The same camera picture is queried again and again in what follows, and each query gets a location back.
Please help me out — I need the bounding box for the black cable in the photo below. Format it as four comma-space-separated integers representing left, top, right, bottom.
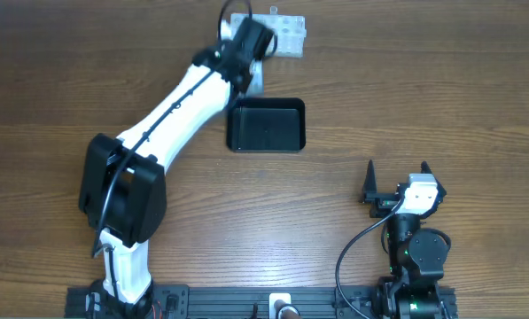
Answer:
334, 198, 407, 319
90, 0, 279, 259

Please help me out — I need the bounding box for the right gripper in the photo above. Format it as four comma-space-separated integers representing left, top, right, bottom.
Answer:
360, 159, 448, 219

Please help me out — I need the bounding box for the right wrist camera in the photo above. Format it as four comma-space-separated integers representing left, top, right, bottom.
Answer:
398, 173, 440, 216

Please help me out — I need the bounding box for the white test tube rack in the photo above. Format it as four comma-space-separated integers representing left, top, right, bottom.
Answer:
228, 12, 308, 59

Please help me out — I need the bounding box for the black tray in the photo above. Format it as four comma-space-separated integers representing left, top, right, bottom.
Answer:
225, 97, 307, 154

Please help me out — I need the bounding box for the mounting rail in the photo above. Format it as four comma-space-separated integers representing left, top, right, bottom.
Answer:
64, 284, 459, 319

